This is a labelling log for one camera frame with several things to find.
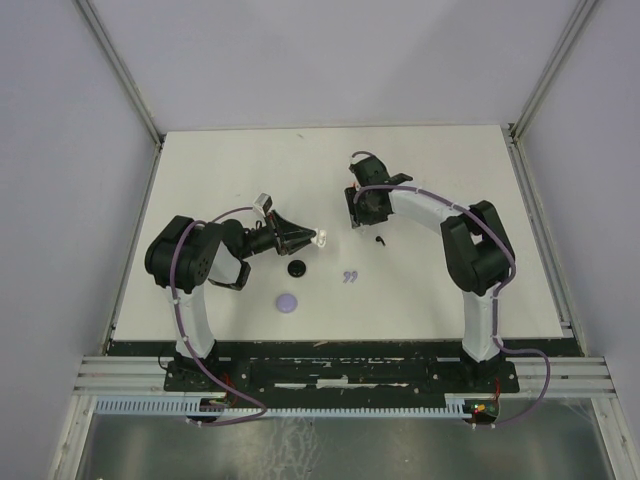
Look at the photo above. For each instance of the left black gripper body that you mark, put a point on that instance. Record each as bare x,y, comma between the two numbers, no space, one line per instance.
270,222

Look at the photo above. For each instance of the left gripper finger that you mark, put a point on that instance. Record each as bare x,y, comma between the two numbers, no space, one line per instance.
286,229
293,245

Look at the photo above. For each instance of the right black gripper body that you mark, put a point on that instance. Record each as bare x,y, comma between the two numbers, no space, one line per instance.
366,213

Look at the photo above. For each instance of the white earbud charging case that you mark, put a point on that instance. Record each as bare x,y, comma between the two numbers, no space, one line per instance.
320,238

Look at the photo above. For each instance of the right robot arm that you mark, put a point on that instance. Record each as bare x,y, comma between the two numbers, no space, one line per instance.
478,254

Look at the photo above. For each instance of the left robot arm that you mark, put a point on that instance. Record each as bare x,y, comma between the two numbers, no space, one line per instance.
188,254

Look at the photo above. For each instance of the purple earbud charging case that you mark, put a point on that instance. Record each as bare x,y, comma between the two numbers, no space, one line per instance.
286,303

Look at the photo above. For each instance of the right circuit board with leds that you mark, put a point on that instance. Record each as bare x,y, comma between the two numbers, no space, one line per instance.
485,411

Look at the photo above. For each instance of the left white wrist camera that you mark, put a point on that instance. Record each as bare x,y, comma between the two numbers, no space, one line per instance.
262,204

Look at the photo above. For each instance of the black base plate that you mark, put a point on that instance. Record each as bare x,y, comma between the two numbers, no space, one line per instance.
334,376

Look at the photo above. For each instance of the right aluminium frame post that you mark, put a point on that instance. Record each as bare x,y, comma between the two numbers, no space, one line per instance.
570,36

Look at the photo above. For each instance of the aluminium frame post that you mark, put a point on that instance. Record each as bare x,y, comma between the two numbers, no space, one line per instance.
90,15
570,36

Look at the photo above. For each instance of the aluminium frame rail front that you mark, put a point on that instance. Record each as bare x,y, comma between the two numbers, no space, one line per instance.
586,377

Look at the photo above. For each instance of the left aluminium frame post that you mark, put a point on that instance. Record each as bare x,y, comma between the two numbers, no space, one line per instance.
90,15

